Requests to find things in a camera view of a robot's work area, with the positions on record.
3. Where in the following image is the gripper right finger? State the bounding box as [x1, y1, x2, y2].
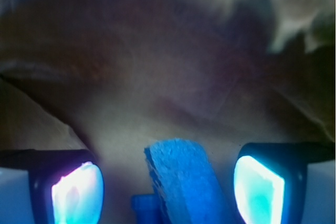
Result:
[234, 142, 335, 223]

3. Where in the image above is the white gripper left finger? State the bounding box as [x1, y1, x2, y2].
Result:
[1, 149, 104, 223]

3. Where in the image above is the blue sponge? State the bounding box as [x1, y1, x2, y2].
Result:
[144, 138, 241, 223]

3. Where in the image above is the brown paper bag bin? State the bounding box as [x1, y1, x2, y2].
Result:
[1, 0, 335, 218]

